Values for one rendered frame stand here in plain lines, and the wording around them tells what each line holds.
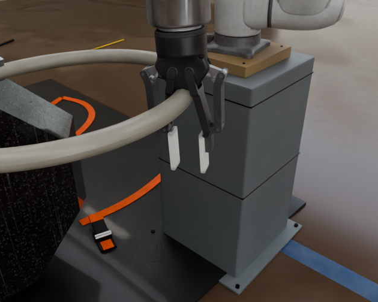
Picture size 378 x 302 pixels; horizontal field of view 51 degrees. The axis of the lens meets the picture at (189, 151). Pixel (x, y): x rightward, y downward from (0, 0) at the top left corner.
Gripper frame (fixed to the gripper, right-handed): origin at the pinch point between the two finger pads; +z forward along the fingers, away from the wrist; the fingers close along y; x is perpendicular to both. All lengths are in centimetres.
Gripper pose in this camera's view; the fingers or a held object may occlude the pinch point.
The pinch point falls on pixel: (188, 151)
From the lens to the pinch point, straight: 66.7
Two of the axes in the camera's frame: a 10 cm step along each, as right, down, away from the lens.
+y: -9.6, -0.8, 2.8
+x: -2.8, 4.7, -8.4
